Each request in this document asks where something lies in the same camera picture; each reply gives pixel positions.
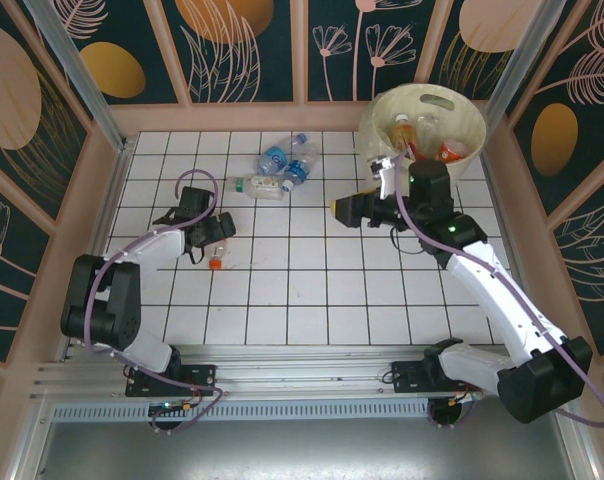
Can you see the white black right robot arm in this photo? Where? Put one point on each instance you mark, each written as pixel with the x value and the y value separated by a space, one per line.
pixel 503 295

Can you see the clear bottle light blue label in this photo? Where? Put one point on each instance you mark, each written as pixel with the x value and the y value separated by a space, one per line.
pixel 271 161

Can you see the aluminium frame post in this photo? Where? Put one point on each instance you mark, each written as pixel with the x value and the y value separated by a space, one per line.
pixel 77 65
pixel 523 65

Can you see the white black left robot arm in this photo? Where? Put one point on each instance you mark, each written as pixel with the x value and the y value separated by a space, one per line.
pixel 157 245

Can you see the bottle orange label brown cap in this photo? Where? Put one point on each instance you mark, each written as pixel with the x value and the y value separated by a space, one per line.
pixel 452 150

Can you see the small green-lit circuit board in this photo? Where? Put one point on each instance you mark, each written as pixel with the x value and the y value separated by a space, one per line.
pixel 169 406

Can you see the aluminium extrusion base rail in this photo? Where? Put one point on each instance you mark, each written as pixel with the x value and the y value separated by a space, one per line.
pixel 302 372

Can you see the clear bottle dark blue label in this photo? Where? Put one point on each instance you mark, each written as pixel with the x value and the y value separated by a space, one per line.
pixel 298 169

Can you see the amber tea bottle red label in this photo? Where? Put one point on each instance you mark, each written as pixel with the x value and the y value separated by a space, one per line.
pixel 403 134

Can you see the tall clear bottle green band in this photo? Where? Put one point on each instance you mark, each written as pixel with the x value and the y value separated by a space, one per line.
pixel 429 127

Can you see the cream plastic waste bin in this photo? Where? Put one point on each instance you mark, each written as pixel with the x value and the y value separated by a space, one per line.
pixel 462 120

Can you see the aluminium side rail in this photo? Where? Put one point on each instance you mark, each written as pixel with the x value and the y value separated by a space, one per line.
pixel 109 200
pixel 504 200

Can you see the grey sheet metal panel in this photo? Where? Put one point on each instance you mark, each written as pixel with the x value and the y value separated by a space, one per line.
pixel 302 450

